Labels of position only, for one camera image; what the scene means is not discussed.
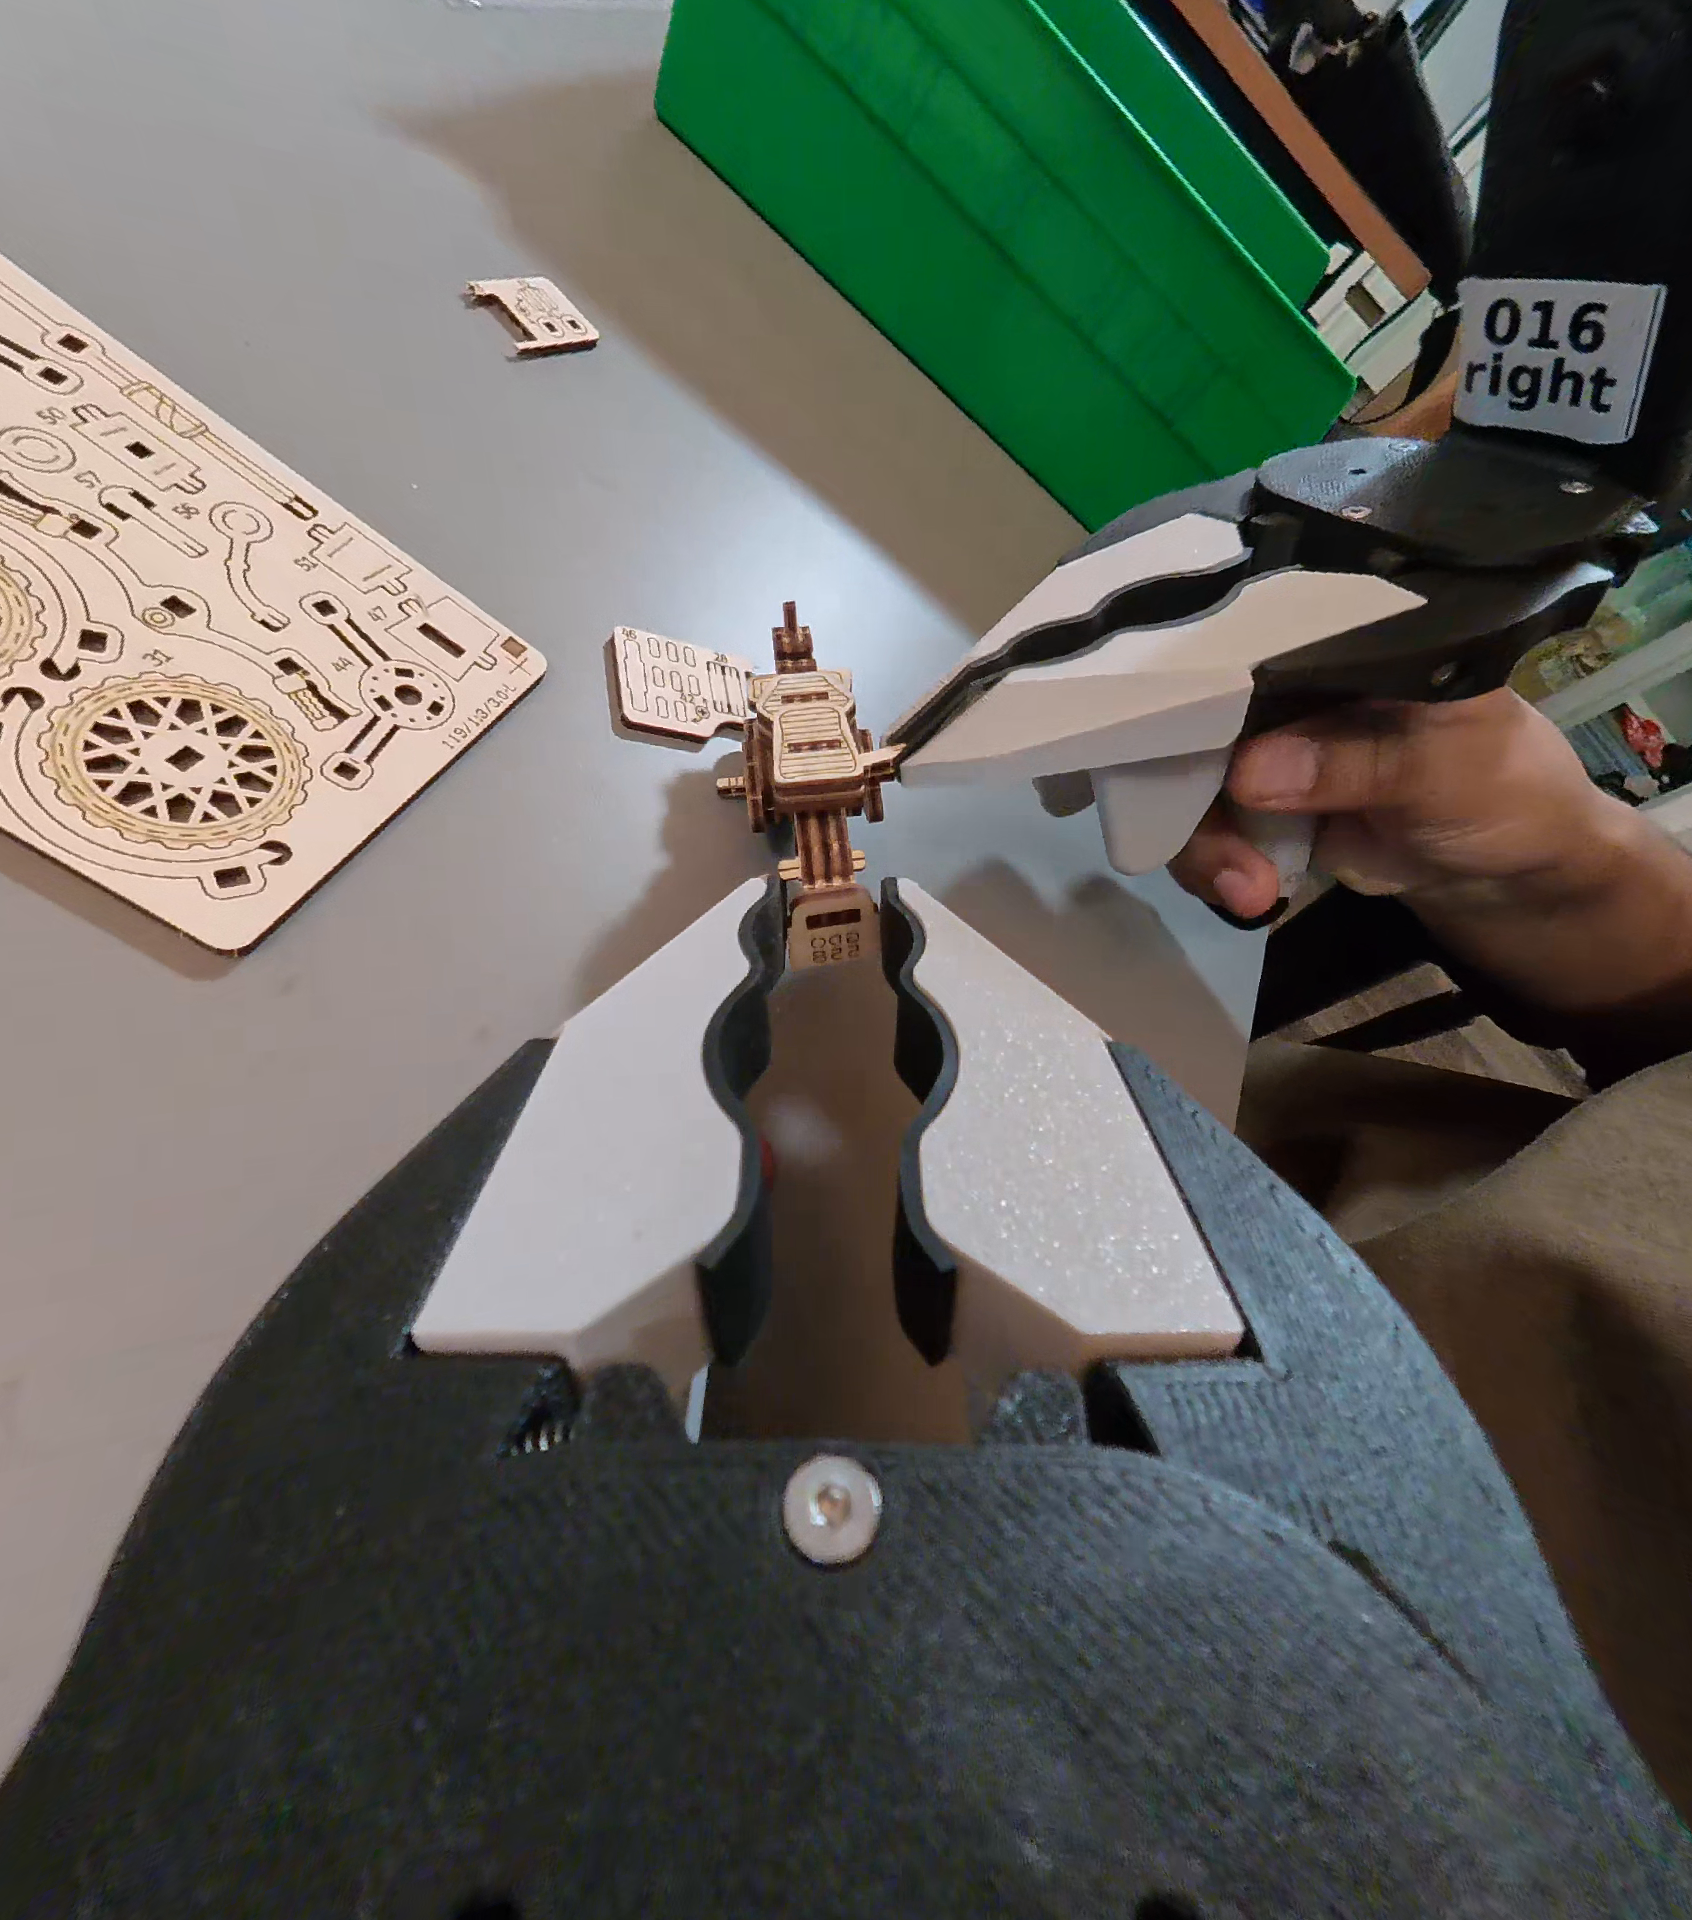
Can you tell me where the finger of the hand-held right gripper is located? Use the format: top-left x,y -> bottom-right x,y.
883,512 -> 1260,756
899,574 -> 1429,791

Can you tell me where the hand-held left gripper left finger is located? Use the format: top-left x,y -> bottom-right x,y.
409,875 -> 780,1370

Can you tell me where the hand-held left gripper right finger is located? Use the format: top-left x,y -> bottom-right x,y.
878,875 -> 1248,1370

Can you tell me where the partly built wooden model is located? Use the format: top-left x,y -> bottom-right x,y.
715,600 -> 897,978

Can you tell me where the wooden puzzle sheet rectangular window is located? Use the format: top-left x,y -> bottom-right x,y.
0,167 -> 553,957

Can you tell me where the grey desk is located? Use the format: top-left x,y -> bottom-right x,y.
0,0 -> 1277,1914

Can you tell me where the person's right hand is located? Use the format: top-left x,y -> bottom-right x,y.
1168,686 -> 1666,969

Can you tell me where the background wooden table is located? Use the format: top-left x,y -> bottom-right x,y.
1176,0 -> 1435,298

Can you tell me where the green plastic bin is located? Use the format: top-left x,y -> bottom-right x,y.
655,0 -> 1359,530

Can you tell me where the notched small wooden piece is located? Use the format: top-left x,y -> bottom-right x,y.
469,276 -> 602,360

